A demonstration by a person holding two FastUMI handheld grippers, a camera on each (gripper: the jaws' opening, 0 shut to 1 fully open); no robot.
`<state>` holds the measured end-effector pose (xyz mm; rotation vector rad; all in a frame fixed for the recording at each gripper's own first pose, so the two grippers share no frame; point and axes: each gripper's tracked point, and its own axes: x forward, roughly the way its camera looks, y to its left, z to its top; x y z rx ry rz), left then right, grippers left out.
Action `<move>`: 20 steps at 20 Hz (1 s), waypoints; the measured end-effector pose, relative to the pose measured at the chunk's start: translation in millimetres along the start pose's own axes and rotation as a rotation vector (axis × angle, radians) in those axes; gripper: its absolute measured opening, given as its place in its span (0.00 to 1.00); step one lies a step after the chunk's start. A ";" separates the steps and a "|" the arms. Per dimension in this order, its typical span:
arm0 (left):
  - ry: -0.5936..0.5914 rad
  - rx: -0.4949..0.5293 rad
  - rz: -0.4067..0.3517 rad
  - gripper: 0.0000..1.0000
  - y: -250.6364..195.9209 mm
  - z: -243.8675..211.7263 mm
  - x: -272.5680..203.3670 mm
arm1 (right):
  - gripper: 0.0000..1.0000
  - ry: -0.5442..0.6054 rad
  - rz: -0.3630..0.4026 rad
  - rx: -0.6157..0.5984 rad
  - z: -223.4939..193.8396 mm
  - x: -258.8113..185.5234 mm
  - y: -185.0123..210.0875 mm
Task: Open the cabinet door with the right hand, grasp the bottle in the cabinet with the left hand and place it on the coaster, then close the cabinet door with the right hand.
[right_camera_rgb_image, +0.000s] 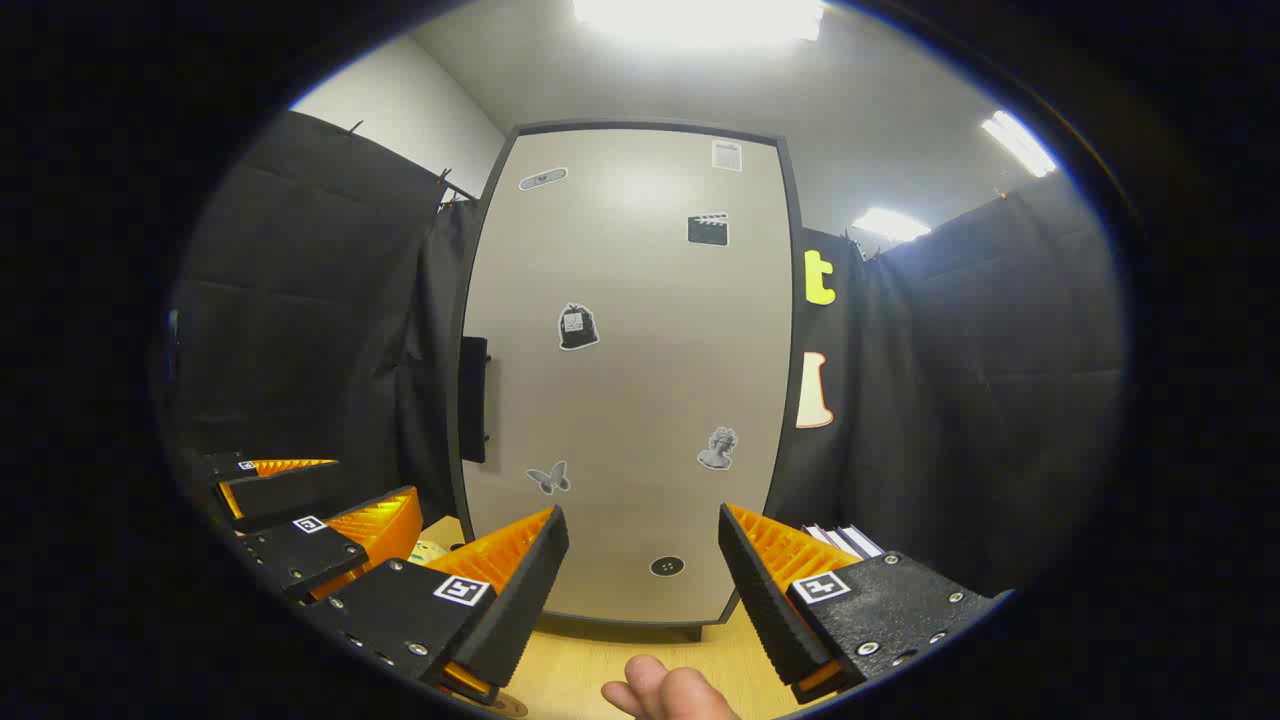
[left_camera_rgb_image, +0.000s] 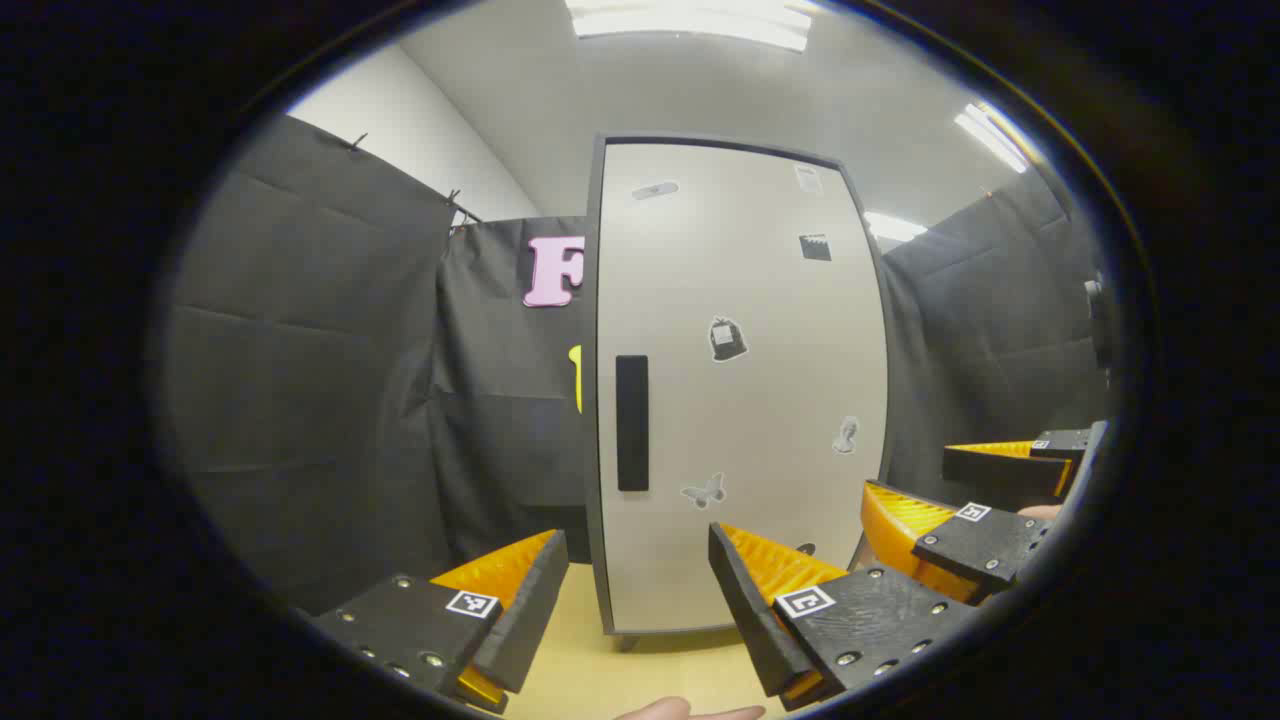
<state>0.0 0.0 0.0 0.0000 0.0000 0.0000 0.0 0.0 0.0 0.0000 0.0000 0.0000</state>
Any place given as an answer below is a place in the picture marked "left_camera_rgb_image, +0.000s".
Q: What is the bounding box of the black backdrop cloth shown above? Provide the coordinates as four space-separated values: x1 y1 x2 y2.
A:
160 113 1111 616

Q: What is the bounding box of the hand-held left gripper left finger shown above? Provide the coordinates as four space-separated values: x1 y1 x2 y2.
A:
310 529 570 715

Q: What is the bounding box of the black door handle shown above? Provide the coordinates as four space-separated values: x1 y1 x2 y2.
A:
615 354 650 493

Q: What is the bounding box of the dark grey cabinet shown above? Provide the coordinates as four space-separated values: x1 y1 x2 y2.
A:
585 133 896 653

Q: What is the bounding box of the large ceiling light panel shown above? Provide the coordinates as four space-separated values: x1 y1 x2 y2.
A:
565 0 831 53

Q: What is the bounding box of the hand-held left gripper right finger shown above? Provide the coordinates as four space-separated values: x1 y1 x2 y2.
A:
708 521 979 713

